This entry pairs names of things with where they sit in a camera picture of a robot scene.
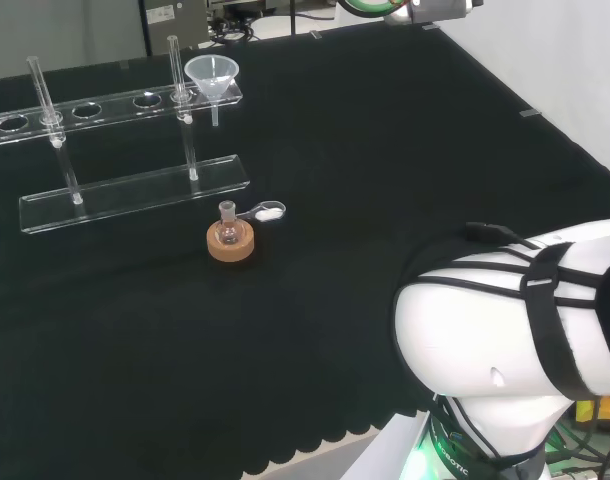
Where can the glass weighing funnel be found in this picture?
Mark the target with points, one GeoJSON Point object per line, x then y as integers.
{"type": "Point", "coordinates": [268, 214]}

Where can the black bench cloth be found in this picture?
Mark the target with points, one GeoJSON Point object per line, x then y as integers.
{"type": "Point", "coordinates": [335, 240]}

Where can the clear acrylic funnel stand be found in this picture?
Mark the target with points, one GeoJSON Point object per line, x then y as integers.
{"type": "Point", "coordinates": [135, 192]}

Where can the clear plastic funnel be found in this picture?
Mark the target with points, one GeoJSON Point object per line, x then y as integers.
{"type": "Point", "coordinates": [211, 82]}

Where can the small round-bottom glass flask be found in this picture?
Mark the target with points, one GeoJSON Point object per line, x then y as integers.
{"type": "Point", "coordinates": [228, 233]}

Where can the yellow stop button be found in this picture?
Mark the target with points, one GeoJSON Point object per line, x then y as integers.
{"type": "Point", "coordinates": [602, 412]}

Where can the pale board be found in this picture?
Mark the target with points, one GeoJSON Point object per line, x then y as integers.
{"type": "Point", "coordinates": [550, 75]}

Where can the grey cabinet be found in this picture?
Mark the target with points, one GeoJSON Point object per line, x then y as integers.
{"type": "Point", "coordinates": [60, 35]}

